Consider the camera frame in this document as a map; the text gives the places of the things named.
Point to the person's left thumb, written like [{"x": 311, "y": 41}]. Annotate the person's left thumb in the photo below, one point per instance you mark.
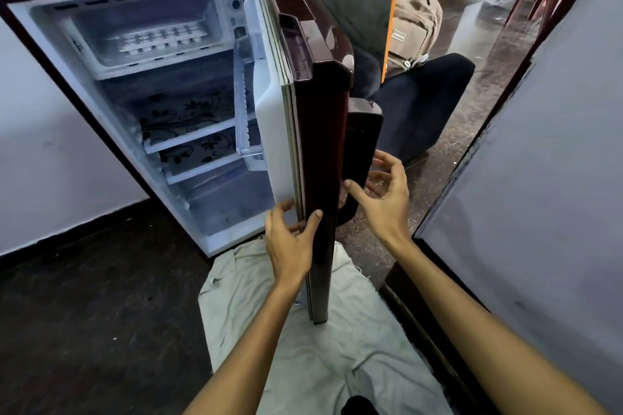
[{"x": 311, "y": 225}]

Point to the beige backpack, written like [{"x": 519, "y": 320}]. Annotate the beige backpack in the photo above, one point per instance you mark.
[{"x": 413, "y": 25}]

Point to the person's right hand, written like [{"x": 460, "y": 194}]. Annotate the person's right hand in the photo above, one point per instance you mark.
[{"x": 389, "y": 210}]

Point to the fridge shelf with floral mat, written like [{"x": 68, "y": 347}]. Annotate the fridge shelf with floral mat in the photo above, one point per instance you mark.
[
  {"x": 204, "y": 152},
  {"x": 187, "y": 113}
]

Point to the small maroon fridge cabinet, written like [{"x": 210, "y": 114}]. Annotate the small maroon fridge cabinet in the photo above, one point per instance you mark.
[{"x": 73, "y": 103}]

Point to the dark upholstered sofa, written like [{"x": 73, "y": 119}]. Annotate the dark upholstered sofa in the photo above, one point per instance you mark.
[{"x": 418, "y": 103}]

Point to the person's right thumb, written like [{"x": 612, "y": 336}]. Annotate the person's right thumb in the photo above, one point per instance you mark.
[{"x": 357, "y": 193}]

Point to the person's right forearm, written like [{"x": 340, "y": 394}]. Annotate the person's right forearm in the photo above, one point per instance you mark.
[{"x": 486, "y": 327}]

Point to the white freezer compartment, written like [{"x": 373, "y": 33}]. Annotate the white freezer compartment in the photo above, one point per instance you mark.
[{"x": 146, "y": 35}]

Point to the thermostat knob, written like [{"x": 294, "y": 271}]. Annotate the thermostat knob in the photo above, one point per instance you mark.
[{"x": 236, "y": 4}]

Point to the person's left hand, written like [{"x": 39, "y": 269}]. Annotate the person's left hand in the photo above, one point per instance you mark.
[{"x": 288, "y": 254}]

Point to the person's dark clothing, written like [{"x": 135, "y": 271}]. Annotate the person's dark clothing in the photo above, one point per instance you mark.
[{"x": 361, "y": 406}]

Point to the clear door rack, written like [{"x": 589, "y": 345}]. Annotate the clear door rack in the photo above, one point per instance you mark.
[{"x": 246, "y": 103}]

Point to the person's left forearm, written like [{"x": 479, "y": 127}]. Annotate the person's left forearm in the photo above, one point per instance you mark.
[{"x": 243, "y": 351}]

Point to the white ice cube tray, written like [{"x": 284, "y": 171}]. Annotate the white ice cube tray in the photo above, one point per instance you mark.
[{"x": 159, "y": 39}]

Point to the white floor cloth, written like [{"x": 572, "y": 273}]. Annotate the white floor cloth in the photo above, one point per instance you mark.
[{"x": 321, "y": 356}]

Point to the maroon fridge door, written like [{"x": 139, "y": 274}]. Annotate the maroon fridge door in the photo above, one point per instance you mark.
[{"x": 319, "y": 137}]

